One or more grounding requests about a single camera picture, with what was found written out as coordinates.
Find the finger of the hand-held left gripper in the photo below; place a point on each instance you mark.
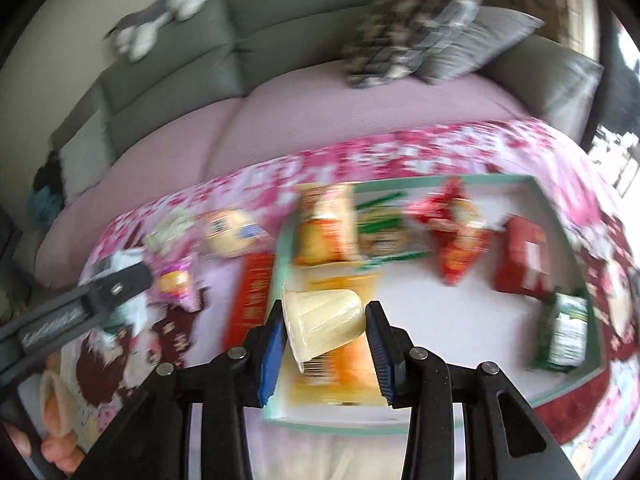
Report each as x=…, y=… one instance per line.
x=117, y=287

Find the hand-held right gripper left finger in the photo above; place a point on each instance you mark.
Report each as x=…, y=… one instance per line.
x=272, y=360

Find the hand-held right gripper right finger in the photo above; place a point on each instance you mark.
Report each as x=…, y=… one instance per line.
x=382, y=355

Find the yellow cake packet with barcode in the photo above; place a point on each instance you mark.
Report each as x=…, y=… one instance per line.
x=345, y=377

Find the purple snack packet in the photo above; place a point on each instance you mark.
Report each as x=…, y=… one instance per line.
x=175, y=282

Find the plastic jelly cup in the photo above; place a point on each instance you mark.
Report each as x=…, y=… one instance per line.
x=325, y=320

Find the red snack packet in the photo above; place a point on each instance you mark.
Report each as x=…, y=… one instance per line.
x=252, y=295

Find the teal cardboard tray box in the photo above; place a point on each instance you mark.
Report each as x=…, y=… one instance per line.
x=450, y=340

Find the white snack packet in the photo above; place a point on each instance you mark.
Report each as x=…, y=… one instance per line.
x=167, y=232

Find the green trimmed cracker packet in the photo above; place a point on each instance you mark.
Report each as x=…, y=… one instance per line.
x=385, y=237

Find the clear packet of pale buns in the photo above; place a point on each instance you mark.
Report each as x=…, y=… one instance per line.
x=230, y=235

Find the red clear cookie packet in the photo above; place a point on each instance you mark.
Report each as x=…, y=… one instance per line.
x=457, y=240

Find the cream packet of yellow cakes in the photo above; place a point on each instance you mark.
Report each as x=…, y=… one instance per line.
x=322, y=230

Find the red packet with white stripe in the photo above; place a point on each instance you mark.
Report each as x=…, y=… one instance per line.
x=520, y=255

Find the green white biscuit packet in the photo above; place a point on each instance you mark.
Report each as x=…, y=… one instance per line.
x=565, y=330

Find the printed cartoon blanket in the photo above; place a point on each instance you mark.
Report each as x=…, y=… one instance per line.
x=310, y=455

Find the teal cloth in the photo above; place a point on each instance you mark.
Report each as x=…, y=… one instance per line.
x=44, y=210

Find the dark clothes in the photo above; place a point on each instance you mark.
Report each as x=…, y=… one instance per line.
x=47, y=177

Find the pale green pillow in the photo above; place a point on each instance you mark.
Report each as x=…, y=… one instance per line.
x=82, y=160

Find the pink sofa seat cover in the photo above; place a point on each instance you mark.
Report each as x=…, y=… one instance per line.
x=300, y=120

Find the grey sofa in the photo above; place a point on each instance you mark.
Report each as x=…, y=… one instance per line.
x=200, y=50

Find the grey white plush toy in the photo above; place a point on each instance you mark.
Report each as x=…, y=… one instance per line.
x=145, y=25

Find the grey pillow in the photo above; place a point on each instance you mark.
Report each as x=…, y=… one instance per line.
x=480, y=45

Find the black white patterned pillow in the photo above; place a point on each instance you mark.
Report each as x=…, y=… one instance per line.
x=400, y=30

